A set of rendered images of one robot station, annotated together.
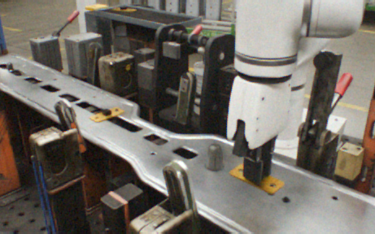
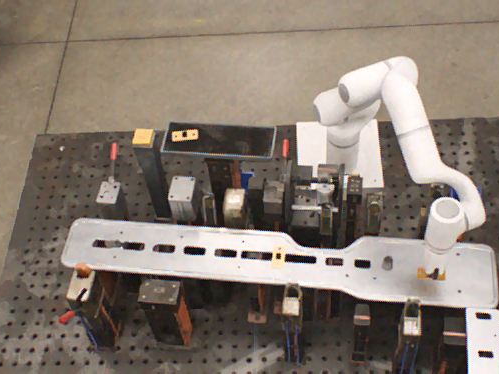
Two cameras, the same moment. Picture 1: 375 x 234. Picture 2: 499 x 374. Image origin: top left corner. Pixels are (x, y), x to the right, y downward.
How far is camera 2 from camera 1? 1.79 m
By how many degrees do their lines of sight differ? 36
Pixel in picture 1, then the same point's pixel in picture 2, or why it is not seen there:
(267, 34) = (451, 241)
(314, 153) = not seen: hidden behind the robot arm
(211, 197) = (406, 289)
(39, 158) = (294, 321)
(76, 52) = (189, 207)
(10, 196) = (192, 339)
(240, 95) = (436, 260)
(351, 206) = (468, 256)
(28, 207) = (217, 338)
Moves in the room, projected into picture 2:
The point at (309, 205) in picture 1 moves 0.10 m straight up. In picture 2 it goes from (450, 266) to (455, 249)
